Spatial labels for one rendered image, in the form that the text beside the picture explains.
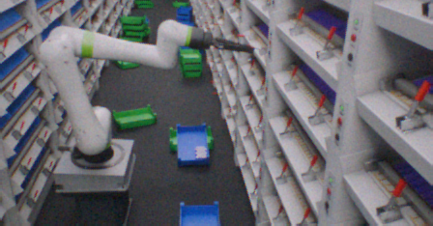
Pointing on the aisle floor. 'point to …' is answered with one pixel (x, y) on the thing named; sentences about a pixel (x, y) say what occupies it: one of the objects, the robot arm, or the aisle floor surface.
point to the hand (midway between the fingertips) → (245, 48)
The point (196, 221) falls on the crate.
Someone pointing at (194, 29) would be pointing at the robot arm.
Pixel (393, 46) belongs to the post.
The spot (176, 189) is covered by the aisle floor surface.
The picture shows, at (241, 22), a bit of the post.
